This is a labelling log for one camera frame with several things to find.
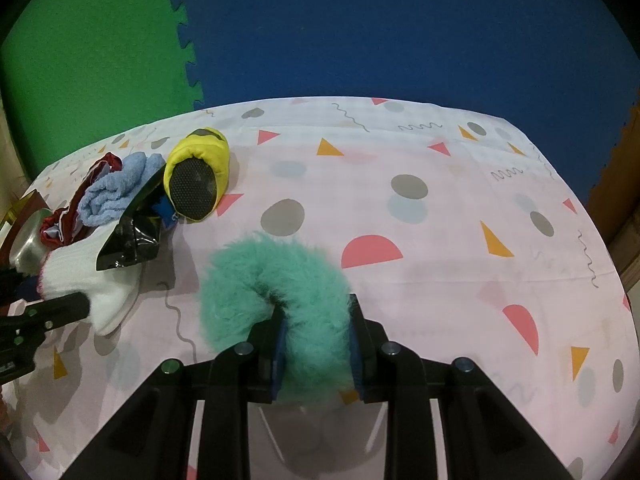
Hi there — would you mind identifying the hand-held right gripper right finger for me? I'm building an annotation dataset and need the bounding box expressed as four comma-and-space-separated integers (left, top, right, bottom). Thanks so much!
349, 294, 571, 480

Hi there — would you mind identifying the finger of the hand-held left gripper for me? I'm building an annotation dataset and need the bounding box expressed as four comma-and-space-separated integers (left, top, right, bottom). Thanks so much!
0, 267, 38, 306
17, 292, 92, 331

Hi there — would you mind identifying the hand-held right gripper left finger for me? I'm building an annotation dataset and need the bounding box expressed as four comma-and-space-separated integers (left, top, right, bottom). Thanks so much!
65, 307, 288, 480

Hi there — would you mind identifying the white towel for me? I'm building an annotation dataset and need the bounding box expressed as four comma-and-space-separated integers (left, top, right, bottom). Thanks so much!
39, 225, 146, 336

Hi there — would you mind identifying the red and blue satin cloth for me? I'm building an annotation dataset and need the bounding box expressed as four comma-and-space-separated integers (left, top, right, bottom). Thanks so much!
40, 152, 123, 251

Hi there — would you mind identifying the teal fluffy scrunchie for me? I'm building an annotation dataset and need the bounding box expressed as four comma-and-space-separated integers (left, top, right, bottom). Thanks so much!
199, 230, 357, 405

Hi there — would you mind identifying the black foil packet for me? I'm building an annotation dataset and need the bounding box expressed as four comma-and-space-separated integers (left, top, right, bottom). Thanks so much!
95, 170, 176, 273

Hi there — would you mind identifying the light blue towel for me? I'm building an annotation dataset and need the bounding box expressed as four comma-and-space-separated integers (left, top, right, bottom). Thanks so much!
80, 152, 166, 228

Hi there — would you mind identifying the yellow soft slipper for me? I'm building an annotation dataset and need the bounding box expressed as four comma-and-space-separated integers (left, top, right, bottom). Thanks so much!
164, 129, 230, 222

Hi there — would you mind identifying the steel bowl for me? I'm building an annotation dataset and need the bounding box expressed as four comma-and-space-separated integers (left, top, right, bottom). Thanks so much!
7, 210, 51, 273

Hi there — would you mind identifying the pink patterned tablecloth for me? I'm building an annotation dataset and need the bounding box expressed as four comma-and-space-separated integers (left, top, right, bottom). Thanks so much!
0, 96, 633, 480

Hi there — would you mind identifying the green foam mat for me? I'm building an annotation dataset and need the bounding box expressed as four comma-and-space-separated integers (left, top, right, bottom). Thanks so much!
0, 0, 208, 181

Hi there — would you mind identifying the blue foam mat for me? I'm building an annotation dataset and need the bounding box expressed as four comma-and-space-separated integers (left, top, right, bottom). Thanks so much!
162, 0, 640, 196

